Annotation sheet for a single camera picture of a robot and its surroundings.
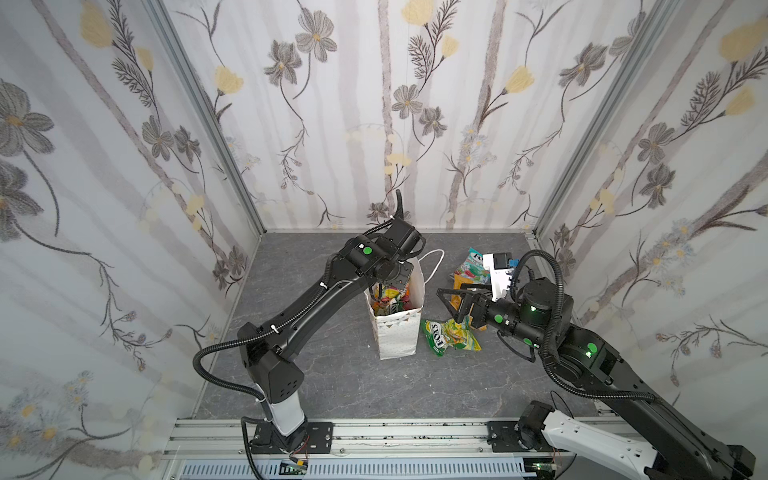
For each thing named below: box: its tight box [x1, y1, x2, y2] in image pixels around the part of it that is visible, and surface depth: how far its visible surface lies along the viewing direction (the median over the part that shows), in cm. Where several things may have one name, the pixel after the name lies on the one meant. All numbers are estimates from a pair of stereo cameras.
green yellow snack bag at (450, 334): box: [421, 317, 483, 356], surface depth 88 cm
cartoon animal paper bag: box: [364, 248, 445, 361], surface depth 75 cm
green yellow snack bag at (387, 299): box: [370, 283, 412, 316], surface depth 90 cm
